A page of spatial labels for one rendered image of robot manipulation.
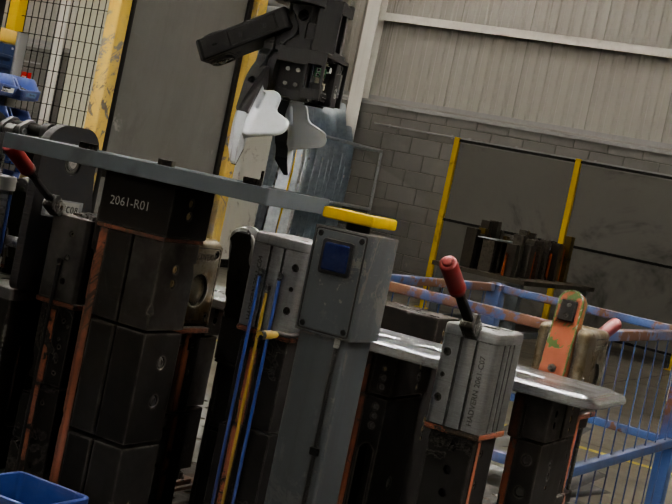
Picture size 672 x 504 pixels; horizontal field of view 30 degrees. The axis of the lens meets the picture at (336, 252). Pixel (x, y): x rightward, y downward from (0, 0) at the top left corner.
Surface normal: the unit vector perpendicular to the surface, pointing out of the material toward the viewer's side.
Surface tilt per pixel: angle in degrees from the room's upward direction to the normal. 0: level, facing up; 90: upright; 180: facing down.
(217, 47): 91
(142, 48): 91
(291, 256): 90
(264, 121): 57
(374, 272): 90
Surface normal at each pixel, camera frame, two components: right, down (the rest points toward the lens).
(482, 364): -0.46, -0.05
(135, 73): 0.85, 0.22
